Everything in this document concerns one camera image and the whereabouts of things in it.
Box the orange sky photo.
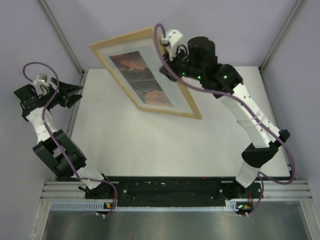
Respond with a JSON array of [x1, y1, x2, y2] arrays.
[[109, 46, 183, 109]]

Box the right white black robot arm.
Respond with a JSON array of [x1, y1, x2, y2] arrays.
[[159, 36, 290, 198]]

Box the right aluminium corner post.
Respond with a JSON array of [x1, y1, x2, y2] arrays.
[[258, 0, 306, 73]]

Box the aluminium front rail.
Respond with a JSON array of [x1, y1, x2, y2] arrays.
[[40, 180, 313, 201]]

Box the left aluminium corner post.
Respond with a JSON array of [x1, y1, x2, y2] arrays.
[[36, 0, 85, 76]]

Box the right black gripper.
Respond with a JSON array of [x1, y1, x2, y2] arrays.
[[160, 45, 205, 82]]

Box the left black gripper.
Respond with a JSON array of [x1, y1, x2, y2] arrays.
[[39, 78, 83, 109]]

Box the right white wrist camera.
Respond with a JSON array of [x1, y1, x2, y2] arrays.
[[160, 28, 184, 61]]

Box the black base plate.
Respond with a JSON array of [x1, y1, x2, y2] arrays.
[[84, 175, 265, 207]]

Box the light wooden picture frame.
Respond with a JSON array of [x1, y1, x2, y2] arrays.
[[89, 26, 202, 120]]

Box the grey slotted cable duct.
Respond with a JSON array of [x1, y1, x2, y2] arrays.
[[50, 201, 250, 213]]

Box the aluminium corner post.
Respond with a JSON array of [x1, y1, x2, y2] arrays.
[[258, 0, 306, 73], [36, 0, 85, 76]]

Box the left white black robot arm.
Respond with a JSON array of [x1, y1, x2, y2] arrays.
[[14, 74, 115, 200]]

